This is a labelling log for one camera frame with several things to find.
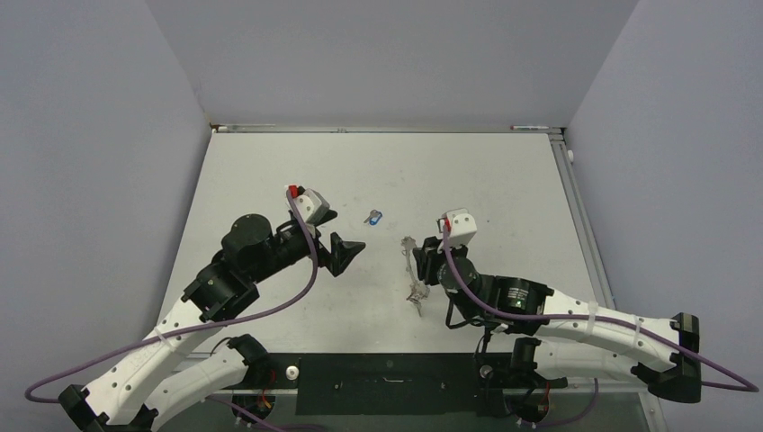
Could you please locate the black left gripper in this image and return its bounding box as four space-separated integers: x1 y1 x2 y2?
248 209 364 284

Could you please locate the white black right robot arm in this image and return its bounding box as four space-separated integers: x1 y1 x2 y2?
411 237 703 404

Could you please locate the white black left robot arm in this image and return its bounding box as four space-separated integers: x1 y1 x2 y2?
57 204 366 431

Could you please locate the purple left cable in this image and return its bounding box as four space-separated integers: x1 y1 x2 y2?
24 190 320 405

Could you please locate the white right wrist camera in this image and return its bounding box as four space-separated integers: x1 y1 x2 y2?
437 208 478 248

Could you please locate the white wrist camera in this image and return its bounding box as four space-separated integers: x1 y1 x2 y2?
437 208 478 248
286 184 331 226

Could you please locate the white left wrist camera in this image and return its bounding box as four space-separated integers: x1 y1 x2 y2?
286 184 331 226

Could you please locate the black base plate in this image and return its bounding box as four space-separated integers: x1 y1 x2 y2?
234 353 568 417

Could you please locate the aluminium right side rail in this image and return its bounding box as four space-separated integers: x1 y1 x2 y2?
549 129 616 310

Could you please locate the aluminium rail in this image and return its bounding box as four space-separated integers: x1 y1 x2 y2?
549 129 616 310
211 124 564 135

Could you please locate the aluminium back rail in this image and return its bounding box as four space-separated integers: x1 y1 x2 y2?
211 124 564 135

